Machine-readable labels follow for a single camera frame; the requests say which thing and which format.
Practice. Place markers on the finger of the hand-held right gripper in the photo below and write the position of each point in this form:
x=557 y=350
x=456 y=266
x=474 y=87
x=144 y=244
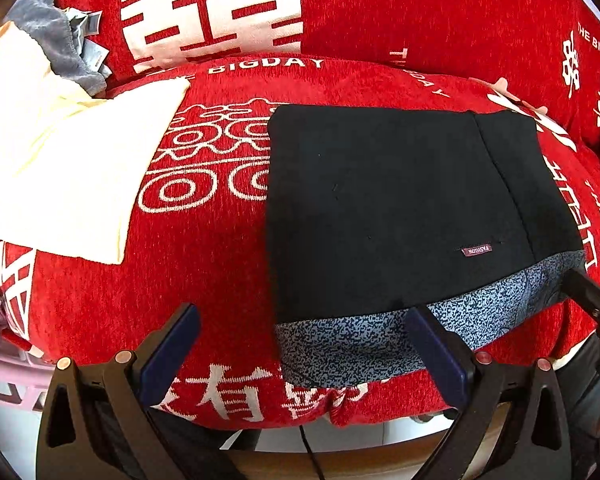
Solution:
x=592 y=300

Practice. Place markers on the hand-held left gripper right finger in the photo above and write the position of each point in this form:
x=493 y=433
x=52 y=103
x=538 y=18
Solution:
x=437 y=355

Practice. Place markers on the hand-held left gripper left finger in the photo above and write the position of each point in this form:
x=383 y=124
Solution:
x=172 y=350

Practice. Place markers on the black pants with grey lining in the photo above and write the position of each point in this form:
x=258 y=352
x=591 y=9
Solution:
x=380 y=200

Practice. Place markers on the red printed sofa seat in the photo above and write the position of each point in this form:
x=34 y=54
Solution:
x=205 y=270

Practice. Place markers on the pink plastic basket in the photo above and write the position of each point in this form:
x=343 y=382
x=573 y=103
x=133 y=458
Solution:
x=10 y=375

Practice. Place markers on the cream cloth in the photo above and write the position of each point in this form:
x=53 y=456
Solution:
x=55 y=160

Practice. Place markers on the red printed sofa backrest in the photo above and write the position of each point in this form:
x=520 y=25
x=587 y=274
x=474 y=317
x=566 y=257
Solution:
x=405 y=20

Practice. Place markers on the grey fleece cloth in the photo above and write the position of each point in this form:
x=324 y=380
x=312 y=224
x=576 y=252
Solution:
x=55 y=35

